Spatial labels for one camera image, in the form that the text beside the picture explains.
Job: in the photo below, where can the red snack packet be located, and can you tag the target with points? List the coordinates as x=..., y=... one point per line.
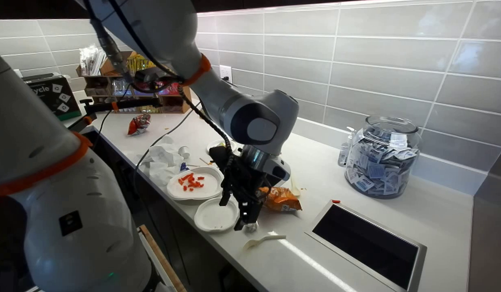
x=139, y=124

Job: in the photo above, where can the small blue wrapper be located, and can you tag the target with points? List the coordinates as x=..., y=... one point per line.
x=183, y=166

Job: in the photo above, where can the heap of blue white sachets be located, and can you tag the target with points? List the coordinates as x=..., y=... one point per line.
x=378, y=168

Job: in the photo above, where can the white napkin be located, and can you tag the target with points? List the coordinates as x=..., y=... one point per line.
x=251, y=227

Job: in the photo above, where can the clear pump bottle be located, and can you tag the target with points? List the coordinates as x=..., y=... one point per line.
x=344, y=152

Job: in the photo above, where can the row of yellow packets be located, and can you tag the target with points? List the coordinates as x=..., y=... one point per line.
x=137, y=63

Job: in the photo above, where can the white paper bowl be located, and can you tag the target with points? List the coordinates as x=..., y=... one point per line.
x=216, y=144

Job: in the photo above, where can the white plastic fork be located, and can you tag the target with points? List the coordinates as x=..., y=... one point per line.
x=261, y=240

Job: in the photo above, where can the orange snack packet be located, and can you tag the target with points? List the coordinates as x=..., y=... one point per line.
x=283, y=199

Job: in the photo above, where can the glass jar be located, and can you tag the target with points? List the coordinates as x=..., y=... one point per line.
x=382, y=158

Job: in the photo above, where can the small white cup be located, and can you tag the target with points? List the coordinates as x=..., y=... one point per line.
x=184, y=152

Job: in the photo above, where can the wooden condiment organizer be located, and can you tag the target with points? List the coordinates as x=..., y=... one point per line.
x=100, y=87

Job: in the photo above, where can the heap of orange food bits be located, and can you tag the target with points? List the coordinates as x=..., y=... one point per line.
x=190, y=182

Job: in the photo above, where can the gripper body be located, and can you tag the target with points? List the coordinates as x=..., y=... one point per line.
x=247, y=178

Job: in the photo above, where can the steel countertop bin opening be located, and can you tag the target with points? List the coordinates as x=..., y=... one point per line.
x=366, y=243

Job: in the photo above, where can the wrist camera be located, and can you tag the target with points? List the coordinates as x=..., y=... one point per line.
x=220, y=157

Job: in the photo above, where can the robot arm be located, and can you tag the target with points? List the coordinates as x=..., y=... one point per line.
x=72, y=170

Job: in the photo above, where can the heap of white napkins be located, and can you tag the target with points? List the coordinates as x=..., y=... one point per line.
x=163, y=160

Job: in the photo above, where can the small white paper plate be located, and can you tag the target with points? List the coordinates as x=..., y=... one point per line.
x=213, y=217

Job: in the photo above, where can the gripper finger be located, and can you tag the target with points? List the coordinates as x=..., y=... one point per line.
x=248, y=213
x=226, y=194

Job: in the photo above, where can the white wall socket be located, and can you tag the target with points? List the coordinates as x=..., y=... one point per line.
x=225, y=74

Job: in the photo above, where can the bundle of stir sticks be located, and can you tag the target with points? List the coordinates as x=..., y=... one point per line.
x=90, y=60

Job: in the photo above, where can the large white paper plate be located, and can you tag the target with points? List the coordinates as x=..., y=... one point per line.
x=207, y=190

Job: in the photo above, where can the drawer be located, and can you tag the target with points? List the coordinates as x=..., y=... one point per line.
x=163, y=259

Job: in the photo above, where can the black recycling box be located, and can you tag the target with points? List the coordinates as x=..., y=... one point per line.
x=55, y=97

